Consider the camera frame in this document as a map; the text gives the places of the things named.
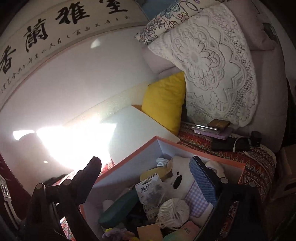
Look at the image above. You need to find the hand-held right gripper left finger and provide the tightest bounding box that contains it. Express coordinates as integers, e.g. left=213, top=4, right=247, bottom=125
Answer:
left=20, top=156, right=102, bottom=241

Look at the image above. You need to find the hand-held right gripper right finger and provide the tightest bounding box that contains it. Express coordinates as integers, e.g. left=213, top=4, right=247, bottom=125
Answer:
left=189, top=155, right=266, bottom=241

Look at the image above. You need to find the white plush toy checkered patch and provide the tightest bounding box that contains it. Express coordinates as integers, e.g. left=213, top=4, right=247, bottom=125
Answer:
left=162, top=156, right=226, bottom=218

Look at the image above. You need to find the cream twine ball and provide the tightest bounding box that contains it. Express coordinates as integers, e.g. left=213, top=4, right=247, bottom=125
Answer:
left=155, top=198, right=190, bottom=230

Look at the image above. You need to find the teal glasses case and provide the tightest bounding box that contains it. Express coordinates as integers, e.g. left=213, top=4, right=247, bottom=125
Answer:
left=99, top=188, right=140, bottom=229

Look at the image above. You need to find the white round plastic lid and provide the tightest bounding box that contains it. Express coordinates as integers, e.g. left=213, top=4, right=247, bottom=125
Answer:
left=156, top=158, right=171, bottom=168

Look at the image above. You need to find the pastel soft pack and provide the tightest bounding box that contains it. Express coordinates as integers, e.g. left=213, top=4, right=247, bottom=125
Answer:
left=163, top=220, right=200, bottom=241

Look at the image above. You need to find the orange cardboard box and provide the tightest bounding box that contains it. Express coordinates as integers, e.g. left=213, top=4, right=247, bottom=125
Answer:
left=79, top=136, right=246, bottom=241

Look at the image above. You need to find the clear packet grey label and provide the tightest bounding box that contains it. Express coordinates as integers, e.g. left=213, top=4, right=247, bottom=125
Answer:
left=135, top=174, right=167, bottom=220

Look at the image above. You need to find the purple knitted flower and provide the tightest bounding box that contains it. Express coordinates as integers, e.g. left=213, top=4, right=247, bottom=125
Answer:
left=102, top=227, right=137, bottom=241

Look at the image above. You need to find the tan cardboard box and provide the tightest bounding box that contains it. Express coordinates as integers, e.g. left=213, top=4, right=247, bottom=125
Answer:
left=136, top=223, right=163, bottom=241

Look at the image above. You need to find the black wallet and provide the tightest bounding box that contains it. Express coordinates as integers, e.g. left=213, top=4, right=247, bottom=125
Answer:
left=211, top=137, right=250, bottom=152

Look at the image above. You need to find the purple notebook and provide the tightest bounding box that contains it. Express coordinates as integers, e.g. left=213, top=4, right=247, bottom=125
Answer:
left=194, top=126, right=233, bottom=141

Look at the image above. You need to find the patterned tablecloth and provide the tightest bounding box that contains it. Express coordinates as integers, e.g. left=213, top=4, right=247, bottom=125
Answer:
left=52, top=124, right=277, bottom=239

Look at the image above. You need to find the silver pen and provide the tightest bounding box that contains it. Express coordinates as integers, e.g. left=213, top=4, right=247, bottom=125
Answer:
left=183, top=122, right=219, bottom=131

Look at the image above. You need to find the small brown box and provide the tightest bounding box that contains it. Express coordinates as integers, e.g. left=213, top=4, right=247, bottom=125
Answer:
left=206, top=119, right=230, bottom=130

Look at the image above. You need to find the black charger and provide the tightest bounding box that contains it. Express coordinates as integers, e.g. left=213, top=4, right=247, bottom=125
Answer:
left=251, top=131, right=262, bottom=147

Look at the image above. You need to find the white side cabinet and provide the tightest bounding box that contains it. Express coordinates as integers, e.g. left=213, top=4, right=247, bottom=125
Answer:
left=99, top=105, right=181, bottom=163

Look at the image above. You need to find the yellow pillow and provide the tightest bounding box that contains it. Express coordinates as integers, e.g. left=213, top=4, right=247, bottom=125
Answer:
left=141, top=71, right=186, bottom=137

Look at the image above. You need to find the white lace cushion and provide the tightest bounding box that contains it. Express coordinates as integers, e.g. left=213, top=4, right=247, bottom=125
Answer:
left=147, top=2, right=259, bottom=127

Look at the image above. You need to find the pale pink sofa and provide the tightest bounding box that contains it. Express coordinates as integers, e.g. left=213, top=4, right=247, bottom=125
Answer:
left=142, top=0, right=289, bottom=153

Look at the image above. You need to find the floral print pillow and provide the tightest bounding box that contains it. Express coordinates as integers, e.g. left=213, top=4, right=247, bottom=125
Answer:
left=135, top=0, right=226, bottom=45

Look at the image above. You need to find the blue cushion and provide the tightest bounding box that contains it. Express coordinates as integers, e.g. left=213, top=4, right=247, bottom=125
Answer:
left=135, top=0, right=178, bottom=20

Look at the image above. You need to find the white cable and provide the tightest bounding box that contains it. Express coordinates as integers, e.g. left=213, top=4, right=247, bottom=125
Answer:
left=232, top=137, right=252, bottom=153

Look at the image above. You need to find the framed calligraphy wall art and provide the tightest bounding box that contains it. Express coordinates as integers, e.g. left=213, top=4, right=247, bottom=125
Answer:
left=0, top=0, right=151, bottom=107

